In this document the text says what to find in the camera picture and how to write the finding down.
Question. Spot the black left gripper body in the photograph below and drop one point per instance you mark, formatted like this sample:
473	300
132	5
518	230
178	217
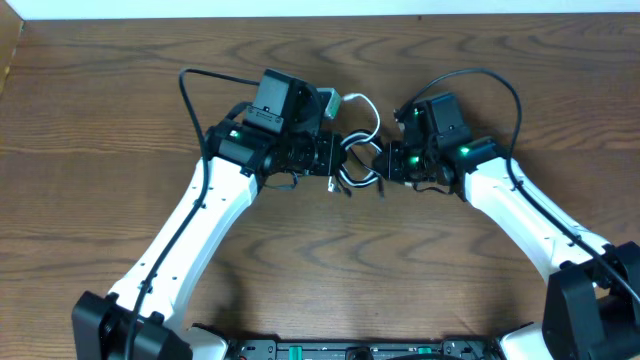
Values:
331	156

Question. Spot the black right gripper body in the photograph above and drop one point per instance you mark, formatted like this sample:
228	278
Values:
385	162

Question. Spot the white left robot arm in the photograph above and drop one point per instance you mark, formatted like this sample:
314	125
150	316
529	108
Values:
280	131

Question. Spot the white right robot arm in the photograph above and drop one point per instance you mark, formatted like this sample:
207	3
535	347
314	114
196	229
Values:
591	307

